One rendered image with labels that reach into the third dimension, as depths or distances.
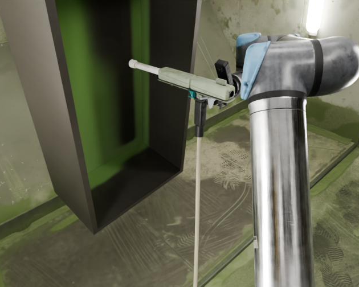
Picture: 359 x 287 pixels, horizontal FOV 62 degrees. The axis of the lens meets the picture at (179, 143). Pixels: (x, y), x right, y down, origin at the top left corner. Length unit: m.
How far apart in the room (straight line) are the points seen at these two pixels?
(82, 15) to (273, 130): 0.96
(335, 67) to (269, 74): 0.12
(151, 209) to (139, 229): 0.19
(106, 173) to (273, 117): 1.26
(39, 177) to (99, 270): 0.78
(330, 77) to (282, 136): 0.15
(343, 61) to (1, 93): 2.09
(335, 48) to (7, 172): 2.02
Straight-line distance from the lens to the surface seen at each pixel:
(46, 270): 2.02
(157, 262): 1.84
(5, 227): 2.28
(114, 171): 1.73
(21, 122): 2.31
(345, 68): 0.67
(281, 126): 0.60
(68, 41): 1.33
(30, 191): 2.26
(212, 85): 0.95
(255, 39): 1.20
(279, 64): 0.63
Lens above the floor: 1.52
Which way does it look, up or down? 32 degrees down
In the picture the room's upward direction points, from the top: 6 degrees counter-clockwise
